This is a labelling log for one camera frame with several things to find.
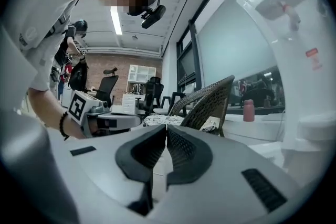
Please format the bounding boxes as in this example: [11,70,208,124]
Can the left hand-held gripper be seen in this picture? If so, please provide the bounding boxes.
[67,90,144,139]

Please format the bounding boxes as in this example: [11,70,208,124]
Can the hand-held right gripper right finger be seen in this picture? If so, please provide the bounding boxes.
[153,124,303,224]

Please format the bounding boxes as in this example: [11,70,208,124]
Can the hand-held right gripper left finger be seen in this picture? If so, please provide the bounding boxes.
[48,124,167,216]

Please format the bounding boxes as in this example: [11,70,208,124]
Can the white water dispenser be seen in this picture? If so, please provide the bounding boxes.
[236,0,336,187]

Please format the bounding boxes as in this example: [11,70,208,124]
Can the person's left forearm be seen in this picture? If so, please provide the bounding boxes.
[27,86,85,140]

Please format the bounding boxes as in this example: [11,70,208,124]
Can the white plastic drawer unit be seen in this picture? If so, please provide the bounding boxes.
[122,93,145,115]

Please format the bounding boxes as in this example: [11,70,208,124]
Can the floral seat cushion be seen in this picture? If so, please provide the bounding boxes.
[143,114,186,126]

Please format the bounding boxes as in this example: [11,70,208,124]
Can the black office chair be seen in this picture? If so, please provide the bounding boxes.
[91,67,119,113]
[136,76,165,116]

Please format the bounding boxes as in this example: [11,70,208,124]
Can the white cubby shelf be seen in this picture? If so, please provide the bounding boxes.
[128,64,158,95]

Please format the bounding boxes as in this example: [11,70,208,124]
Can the black bag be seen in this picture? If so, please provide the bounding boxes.
[67,59,89,92]

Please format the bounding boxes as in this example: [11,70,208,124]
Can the pink bottle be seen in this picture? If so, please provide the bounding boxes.
[243,99,256,122]

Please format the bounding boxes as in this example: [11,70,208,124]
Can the brown wicker chair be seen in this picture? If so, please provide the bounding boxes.
[167,75,236,137]

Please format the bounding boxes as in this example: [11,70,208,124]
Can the ceiling light strip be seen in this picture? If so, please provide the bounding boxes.
[110,6,123,35]

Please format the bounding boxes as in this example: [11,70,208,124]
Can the person's white t-shirt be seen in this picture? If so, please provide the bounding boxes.
[4,0,81,92]

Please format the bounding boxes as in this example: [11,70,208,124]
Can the gray chair black frame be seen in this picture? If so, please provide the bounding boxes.
[153,91,190,116]

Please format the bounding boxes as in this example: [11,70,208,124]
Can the black bead bracelet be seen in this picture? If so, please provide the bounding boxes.
[59,111,71,141]

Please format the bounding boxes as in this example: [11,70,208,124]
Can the black head camera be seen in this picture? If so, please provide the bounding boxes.
[140,4,167,29]

